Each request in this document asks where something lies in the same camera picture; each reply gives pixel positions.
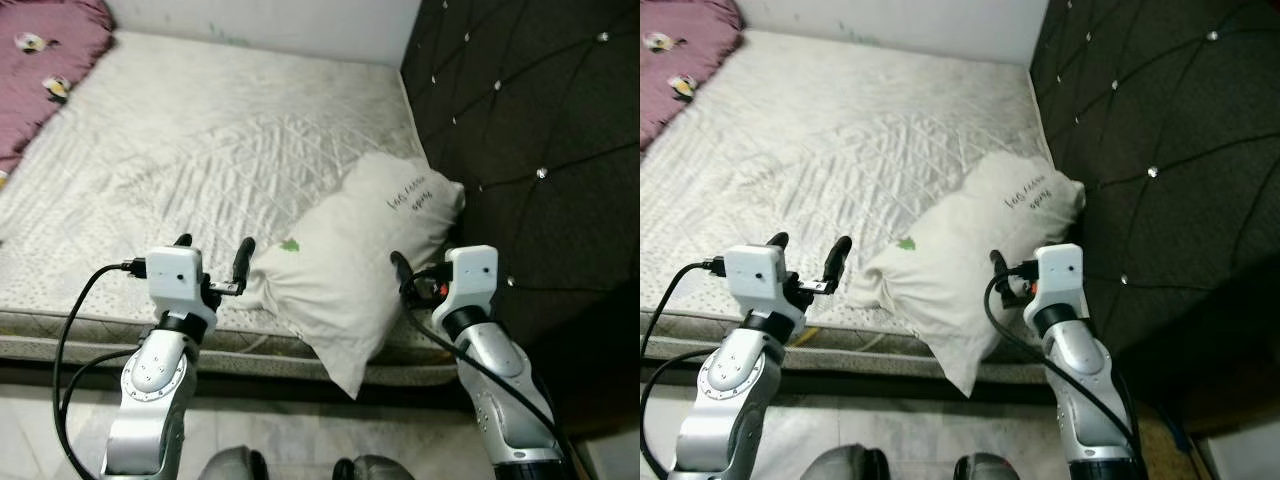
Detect pink cartoon print blanket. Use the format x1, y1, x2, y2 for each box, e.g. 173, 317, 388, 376
640, 0, 747, 153
0, 0, 115, 193

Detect white quilted mattress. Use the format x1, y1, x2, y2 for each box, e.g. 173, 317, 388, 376
0, 28, 473, 387
640, 28, 1088, 387

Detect grey left robot leg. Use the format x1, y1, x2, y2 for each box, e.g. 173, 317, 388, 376
799, 446, 887, 480
195, 446, 270, 480

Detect black tufted headboard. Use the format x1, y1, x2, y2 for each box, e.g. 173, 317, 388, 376
1029, 0, 1280, 433
399, 0, 641, 433

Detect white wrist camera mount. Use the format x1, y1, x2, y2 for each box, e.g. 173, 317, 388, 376
145, 247, 220, 333
1022, 243, 1087, 317
443, 245, 500, 320
725, 245, 802, 333

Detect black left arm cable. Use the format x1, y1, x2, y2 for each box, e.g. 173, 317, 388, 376
52, 258, 151, 480
640, 256, 731, 480

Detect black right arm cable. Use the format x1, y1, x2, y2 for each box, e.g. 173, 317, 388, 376
983, 262, 1147, 479
402, 264, 572, 476

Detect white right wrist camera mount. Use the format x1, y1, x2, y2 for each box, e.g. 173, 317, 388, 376
1022, 243, 1087, 317
443, 245, 500, 320

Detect brown mat with dark edge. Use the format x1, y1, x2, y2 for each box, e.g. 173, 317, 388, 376
1138, 404, 1217, 480

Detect white pillow with lettering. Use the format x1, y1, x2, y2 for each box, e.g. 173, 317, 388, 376
860, 150, 1088, 397
243, 150, 467, 402

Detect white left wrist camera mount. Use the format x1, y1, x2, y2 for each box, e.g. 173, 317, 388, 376
145, 247, 220, 333
725, 245, 802, 333

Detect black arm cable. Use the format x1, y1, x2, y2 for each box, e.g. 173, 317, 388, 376
640, 256, 731, 480
52, 258, 151, 480
983, 262, 1147, 479
402, 264, 572, 476

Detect grey robot leg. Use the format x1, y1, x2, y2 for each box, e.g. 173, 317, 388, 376
332, 454, 417, 480
799, 446, 887, 480
195, 446, 270, 480
952, 452, 1022, 480

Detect grey right robot leg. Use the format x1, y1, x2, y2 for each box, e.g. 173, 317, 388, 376
952, 452, 1022, 480
332, 454, 417, 480

